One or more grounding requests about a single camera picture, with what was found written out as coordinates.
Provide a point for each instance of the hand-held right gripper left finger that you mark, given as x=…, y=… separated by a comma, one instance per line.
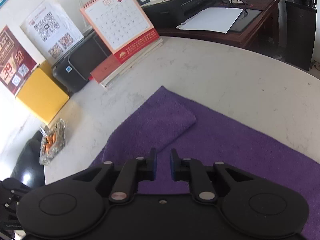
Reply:
x=153, y=165

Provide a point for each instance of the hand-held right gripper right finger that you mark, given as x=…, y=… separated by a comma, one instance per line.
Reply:
x=173, y=166

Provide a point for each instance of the purple towel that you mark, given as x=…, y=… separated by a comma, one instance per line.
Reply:
x=225, y=135

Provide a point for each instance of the black leather chair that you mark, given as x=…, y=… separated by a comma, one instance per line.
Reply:
x=27, y=162

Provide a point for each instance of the glass ashtray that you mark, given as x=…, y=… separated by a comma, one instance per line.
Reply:
x=52, y=142

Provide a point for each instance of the red book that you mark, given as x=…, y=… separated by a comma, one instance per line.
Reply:
x=106, y=71

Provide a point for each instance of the small black printer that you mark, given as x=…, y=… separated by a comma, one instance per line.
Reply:
x=80, y=62

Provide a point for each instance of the yellow box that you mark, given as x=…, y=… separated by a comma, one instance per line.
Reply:
x=42, y=95

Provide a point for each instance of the pink desk calendar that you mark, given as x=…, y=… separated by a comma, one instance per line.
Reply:
x=117, y=22

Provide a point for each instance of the dark wooden desk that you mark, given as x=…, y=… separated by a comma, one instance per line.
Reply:
x=250, y=38

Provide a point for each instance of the white paper stack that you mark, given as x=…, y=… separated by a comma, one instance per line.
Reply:
x=212, y=20

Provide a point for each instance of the black inkjet printer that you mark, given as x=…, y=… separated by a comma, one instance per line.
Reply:
x=175, y=7

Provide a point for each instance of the black tablet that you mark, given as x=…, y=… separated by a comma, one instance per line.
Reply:
x=250, y=20

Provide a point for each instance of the white code sheet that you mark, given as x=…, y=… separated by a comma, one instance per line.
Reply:
x=47, y=27

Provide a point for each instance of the black tea bar machine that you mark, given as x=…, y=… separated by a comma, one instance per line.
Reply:
x=297, y=35

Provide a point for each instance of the red wall poster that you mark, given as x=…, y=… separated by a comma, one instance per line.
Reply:
x=12, y=60

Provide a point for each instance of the black frame eyeglasses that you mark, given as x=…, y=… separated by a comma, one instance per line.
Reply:
x=233, y=2

